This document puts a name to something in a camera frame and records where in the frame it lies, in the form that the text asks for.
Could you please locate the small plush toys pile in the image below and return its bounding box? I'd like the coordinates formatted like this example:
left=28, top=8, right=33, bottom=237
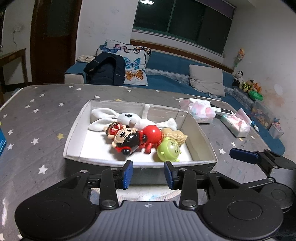
left=241, top=79, right=261, bottom=93

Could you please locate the red round robot toy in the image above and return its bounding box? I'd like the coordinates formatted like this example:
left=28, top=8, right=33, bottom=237
left=138, top=125, right=162, bottom=154

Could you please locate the grey white cardboard box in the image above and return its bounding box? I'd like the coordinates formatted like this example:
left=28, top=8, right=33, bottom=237
left=63, top=100, right=217, bottom=184

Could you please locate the blue sofa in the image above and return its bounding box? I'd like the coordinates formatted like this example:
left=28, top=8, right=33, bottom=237
left=64, top=51, right=285, bottom=155

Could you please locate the butterfly print pillow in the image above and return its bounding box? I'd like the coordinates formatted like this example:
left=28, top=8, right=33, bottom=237
left=96, top=40, right=152, bottom=86

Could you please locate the dark window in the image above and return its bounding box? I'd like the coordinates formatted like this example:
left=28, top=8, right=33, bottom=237
left=133, top=0, right=235, bottom=54

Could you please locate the beige peanut toy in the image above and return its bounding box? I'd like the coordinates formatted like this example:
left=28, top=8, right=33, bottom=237
left=161, top=128, right=188, bottom=147

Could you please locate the blue yellow dotted box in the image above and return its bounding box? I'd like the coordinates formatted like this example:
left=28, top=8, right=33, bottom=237
left=0, top=128, right=6, bottom=155

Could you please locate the black haired doll figure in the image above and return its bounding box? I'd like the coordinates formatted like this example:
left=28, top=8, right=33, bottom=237
left=104, top=121, right=140, bottom=156

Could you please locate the green one-eyed monster toy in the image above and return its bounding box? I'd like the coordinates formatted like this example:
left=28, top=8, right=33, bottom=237
left=157, top=137, right=181, bottom=162

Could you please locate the dark wooden door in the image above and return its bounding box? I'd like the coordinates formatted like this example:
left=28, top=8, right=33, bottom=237
left=30, top=0, right=82, bottom=85

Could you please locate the dark wooden side table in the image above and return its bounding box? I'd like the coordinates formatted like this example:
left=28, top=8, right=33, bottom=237
left=1, top=48, right=29, bottom=93

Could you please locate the dark blue backpack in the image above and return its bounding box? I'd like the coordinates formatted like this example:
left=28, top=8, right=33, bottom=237
left=84, top=52, right=125, bottom=86

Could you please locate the clear plastic storage bin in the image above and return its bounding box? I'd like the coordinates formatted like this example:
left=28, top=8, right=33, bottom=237
left=251, top=99, right=276, bottom=130

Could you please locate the grey cushion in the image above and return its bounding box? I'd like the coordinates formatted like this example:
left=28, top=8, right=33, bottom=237
left=189, top=64, right=225, bottom=97

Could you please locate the orange flower doll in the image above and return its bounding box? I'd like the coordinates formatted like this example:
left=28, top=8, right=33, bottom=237
left=233, top=48, right=245, bottom=69

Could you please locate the star patterned grey tablecloth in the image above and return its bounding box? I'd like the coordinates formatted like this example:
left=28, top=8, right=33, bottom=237
left=1, top=84, right=269, bottom=240

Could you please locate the pink white tissue pack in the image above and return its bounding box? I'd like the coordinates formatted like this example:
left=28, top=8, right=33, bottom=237
left=176, top=98, right=216, bottom=123

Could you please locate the green bowl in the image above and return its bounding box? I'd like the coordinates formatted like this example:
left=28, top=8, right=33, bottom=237
left=249, top=90, right=263, bottom=101

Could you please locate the panda plush toy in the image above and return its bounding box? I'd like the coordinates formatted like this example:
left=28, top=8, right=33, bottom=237
left=232, top=70, right=244, bottom=89

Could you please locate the white plush rabbit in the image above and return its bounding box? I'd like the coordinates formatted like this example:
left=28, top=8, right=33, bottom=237
left=88, top=104, right=177, bottom=132

